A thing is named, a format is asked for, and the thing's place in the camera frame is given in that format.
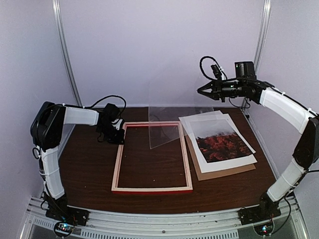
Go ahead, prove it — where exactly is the brown backing board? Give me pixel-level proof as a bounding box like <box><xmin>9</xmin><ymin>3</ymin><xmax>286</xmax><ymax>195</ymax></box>
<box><xmin>185</xmin><ymin>136</ymin><xmax>256</xmax><ymax>181</ymax></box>

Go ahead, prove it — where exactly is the red landscape photo print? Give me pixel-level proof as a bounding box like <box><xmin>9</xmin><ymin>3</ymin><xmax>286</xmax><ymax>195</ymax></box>
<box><xmin>185</xmin><ymin>113</ymin><xmax>258</xmax><ymax>174</ymax></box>

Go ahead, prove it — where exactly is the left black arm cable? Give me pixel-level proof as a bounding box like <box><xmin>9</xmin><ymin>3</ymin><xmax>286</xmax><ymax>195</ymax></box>
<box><xmin>87</xmin><ymin>95</ymin><xmax>127</xmax><ymax>120</ymax></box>

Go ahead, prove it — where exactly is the aluminium corner post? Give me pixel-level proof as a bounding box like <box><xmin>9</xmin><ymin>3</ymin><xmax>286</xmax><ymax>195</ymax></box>
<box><xmin>254</xmin><ymin>0</ymin><xmax>271</xmax><ymax>73</ymax></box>
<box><xmin>52</xmin><ymin>0</ymin><xmax>83</xmax><ymax>107</ymax></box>

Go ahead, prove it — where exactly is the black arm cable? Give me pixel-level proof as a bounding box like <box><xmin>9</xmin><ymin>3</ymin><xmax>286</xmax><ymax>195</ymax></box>
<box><xmin>199</xmin><ymin>56</ymin><xmax>229</xmax><ymax>80</ymax></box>
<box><xmin>87</xmin><ymin>95</ymin><xmax>127</xmax><ymax>120</ymax></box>

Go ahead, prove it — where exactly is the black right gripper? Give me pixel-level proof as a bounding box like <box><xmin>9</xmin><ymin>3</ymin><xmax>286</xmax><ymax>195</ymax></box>
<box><xmin>198</xmin><ymin>76</ymin><xmax>246</xmax><ymax>102</ymax></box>

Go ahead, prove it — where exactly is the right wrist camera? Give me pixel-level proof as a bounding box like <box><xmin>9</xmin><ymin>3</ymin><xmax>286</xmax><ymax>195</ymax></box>
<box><xmin>210</xmin><ymin>64</ymin><xmax>223</xmax><ymax>81</ymax></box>

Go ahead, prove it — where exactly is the left aluminium corner post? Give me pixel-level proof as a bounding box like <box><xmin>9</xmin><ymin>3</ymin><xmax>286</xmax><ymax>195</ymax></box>
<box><xmin>52</xmin><ymin>0</ymin><xmax>83</xmax><ymax>107</ymax></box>

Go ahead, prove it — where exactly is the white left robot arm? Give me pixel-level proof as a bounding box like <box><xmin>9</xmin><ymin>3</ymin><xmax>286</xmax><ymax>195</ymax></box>
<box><xmin>30</xmin><ymin>102</ymin><xmax>125</xmax><ymax>221</ymax></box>

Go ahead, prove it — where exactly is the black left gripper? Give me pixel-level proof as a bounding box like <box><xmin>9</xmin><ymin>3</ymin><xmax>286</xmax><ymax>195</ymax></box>
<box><xmin>98</xmin><ymin>123</ymin><xmax>125</xmax><ymax>145</ymax></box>

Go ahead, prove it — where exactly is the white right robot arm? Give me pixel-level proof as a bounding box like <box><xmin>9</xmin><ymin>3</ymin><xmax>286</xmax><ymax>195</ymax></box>
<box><xmin>197</xmin><ymin>57</ymin><xmax>319</xmax><ymax>220</ymax></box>

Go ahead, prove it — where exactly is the pink wooden picture frame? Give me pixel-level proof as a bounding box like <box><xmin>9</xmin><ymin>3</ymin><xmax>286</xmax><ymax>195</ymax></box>
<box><xmin>111</xmin><ymin>121</ymin><xmax>193</xmax><ymax>195</ymax></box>

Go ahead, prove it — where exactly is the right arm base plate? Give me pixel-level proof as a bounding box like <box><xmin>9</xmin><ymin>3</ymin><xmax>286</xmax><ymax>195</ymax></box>
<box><xmin>238</xmin><ymin>207</ymin><xmax>281</xmax><ymax>225</ymax></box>

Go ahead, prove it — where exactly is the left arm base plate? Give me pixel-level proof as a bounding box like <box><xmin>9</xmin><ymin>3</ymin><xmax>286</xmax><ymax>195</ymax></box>
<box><xmin>45</xmin><ymin>207</ymin><xmax>89</xmax><ymax>226</ymax></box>

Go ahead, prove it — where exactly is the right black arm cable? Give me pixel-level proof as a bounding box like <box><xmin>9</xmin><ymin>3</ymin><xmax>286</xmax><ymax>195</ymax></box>
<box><xmin>199</xmin><ymin>56</ymin><xmax>229</xmax><ymax>80</ymax></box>

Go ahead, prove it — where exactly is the aluminium front rail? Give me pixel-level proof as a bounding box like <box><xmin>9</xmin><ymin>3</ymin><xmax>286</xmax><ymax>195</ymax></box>
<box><xmin>24</xmin><ymin>196</ymin><xmax>304</xmax><ymax>239</ymax></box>

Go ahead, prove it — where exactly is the right aluminium corner post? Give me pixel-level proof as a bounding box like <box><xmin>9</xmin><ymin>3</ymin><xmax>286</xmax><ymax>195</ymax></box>
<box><xmin>254</xmin><ymin>0</ymin><xmax>271</xmax><ymax>73</ymax></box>

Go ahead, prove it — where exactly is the clear acrylic sheet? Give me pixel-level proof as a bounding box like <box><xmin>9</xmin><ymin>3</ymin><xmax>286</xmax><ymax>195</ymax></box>
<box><xmin>148</xmin><ymin>106</ymin><xmax>214</xmax><ymax>149</ymax></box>

